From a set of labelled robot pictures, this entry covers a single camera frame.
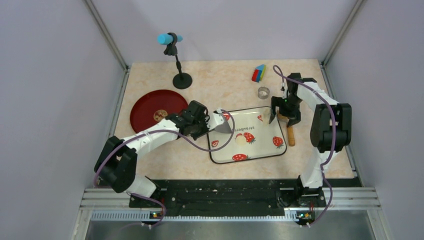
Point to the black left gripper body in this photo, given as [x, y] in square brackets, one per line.
[200, 126]

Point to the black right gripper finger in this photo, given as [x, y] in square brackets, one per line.
[293, 121]
[272, 115]

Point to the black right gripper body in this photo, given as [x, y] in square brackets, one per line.
[289, 106]

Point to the dough scrap piece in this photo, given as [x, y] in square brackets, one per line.
[265, 116]

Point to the wooden dough roller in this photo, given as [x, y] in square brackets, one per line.
[290, 132]

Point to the metal scraper wooden handle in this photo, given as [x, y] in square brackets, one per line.
[218, 122]

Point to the white strawberry print tray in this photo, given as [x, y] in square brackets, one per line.
[262, 141]

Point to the dark red round plate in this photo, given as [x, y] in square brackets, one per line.
[154, 106]

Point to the white dough lump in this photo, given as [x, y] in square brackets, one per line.
[240, 140]

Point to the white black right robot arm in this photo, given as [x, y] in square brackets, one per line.
[330, 131]

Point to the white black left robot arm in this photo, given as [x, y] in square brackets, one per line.
[117, 162]

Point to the colourful block toy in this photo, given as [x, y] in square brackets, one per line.
[258, 73]

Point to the black microphone stand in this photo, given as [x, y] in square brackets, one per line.
[181, 80]

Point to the blue toy microphone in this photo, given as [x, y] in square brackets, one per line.
[168, 38]

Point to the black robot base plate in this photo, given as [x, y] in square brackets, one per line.
[235, 198]

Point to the aluminium frame rail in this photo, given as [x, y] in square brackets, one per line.
[356, 214]

